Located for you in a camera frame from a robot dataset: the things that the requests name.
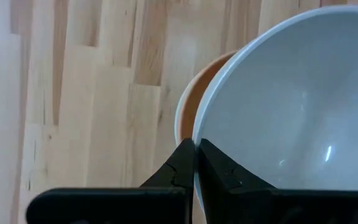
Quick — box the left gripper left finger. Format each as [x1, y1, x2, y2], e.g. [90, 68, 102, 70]
[25, 138, 196, 224]

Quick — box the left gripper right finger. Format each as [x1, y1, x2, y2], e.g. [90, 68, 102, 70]
[198, 138, 358, 224]

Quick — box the white ceramic bowl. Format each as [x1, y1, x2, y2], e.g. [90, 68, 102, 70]
[191, 4, 358, 213]

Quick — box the orange ceramic bowl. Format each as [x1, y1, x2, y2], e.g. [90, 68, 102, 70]
[174, 49, 239, 147]

